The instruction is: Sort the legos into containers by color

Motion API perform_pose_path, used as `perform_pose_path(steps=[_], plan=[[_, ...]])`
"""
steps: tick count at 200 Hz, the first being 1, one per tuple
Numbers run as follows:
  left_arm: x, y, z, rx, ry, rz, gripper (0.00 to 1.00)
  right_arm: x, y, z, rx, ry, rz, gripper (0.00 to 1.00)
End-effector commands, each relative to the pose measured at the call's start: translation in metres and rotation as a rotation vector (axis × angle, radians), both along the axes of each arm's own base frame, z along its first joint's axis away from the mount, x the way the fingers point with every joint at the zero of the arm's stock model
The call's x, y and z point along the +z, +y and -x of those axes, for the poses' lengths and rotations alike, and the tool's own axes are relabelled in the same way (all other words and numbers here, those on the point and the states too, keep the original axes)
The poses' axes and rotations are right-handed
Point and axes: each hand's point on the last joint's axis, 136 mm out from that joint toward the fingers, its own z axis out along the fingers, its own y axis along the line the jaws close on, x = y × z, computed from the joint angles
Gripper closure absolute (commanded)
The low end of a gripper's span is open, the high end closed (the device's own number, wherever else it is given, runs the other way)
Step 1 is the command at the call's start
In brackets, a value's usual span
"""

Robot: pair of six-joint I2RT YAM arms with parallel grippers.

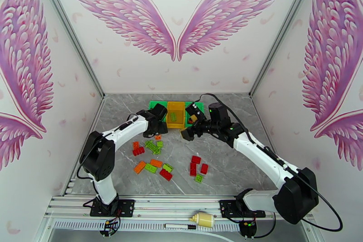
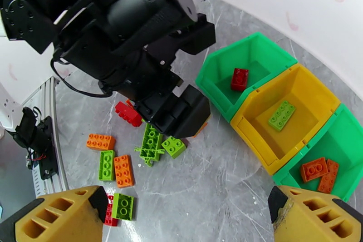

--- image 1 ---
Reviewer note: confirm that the black white marker pen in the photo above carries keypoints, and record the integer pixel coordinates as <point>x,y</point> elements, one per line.
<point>175,226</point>

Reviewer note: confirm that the cream plastic bottle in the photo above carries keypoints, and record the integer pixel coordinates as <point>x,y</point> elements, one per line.
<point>204,219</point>

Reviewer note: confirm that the aluminium floor edge rail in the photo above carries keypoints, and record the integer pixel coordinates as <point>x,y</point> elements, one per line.
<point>99,109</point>
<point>286,180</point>

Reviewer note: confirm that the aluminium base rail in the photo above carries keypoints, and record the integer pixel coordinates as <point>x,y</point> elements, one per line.
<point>175,207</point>

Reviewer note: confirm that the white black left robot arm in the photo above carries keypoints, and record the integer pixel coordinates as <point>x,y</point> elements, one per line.
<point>124,132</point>

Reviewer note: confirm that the yellow plastic storage bin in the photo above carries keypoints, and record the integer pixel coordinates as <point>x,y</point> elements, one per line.
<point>179,113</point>

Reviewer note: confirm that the small green lego brick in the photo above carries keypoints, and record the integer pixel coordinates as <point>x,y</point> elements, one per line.
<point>160,144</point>

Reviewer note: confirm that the aluminium frame post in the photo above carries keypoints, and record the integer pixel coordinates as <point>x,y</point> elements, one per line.
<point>65,22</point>
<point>286,22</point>

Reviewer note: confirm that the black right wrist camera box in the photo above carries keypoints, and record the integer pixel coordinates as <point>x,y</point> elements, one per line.
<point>195,109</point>

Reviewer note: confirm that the large green lego plate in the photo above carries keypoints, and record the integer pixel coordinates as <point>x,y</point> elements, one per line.
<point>151,146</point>

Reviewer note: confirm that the black controller box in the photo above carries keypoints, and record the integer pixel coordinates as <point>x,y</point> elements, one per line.
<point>248,228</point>

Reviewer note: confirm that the red lego brick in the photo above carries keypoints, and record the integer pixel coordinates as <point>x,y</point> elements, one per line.
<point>196,159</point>
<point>204,168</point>
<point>166,174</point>
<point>138,151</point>
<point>193,169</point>

